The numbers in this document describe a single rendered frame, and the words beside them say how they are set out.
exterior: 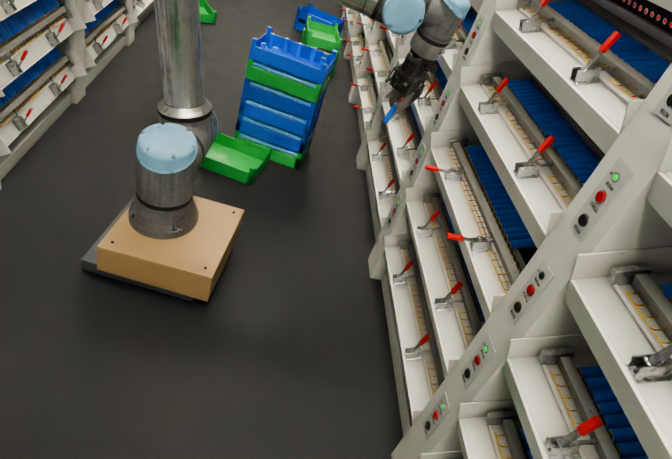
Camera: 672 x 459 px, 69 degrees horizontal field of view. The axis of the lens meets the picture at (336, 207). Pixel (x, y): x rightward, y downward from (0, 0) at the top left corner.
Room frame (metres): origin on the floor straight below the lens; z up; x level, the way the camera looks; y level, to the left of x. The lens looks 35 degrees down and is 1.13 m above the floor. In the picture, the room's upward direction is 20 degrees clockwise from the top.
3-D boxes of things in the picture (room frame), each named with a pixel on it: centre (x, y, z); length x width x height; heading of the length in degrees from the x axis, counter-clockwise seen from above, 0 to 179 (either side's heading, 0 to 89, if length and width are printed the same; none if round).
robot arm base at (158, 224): (1.05, 0.46, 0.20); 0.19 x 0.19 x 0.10
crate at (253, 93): (1.88, 0.36, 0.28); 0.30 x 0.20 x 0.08; 90
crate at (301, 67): (1.88, 0.36, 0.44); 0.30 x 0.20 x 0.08; 90
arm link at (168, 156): (1.06, 0.47, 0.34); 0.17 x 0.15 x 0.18; 8
